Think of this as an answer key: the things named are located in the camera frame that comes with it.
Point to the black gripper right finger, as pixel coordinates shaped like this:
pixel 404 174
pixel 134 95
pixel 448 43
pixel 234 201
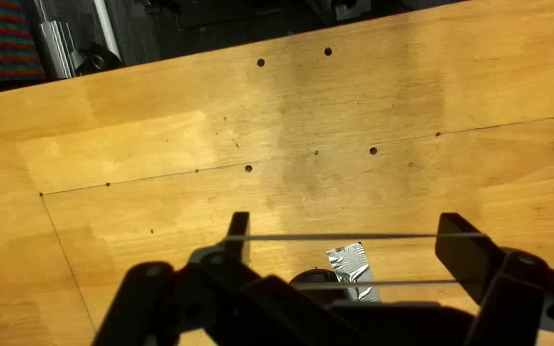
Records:
pixel 511 289

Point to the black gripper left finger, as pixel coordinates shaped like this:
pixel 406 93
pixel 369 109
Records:
pixel 157 305

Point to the thin grey elastic band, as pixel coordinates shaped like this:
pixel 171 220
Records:
pixel 332 237

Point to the colourful striped fabric panel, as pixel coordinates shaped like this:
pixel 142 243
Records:
pixel 19 59

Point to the aluminium extrusion rail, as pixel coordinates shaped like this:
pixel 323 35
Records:
pixel 59 47

